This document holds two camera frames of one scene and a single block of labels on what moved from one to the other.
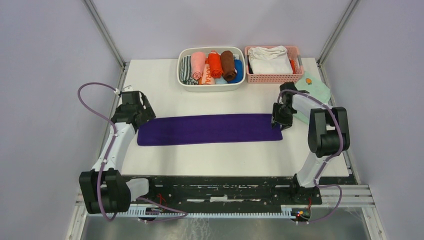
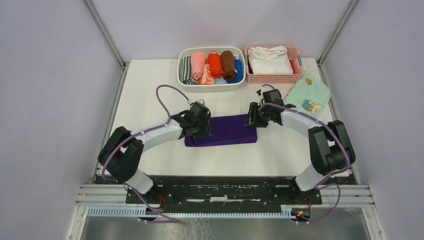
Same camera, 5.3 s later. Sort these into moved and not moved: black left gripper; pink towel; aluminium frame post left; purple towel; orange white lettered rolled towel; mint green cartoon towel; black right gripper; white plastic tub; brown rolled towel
Moved: purple towel; black left gripper; black right gripper
Not moved: brown rolled towel; pink towel; white plastic tub; orange white lettered rolled towel; mint green cartoon towel; aluminium frame post left
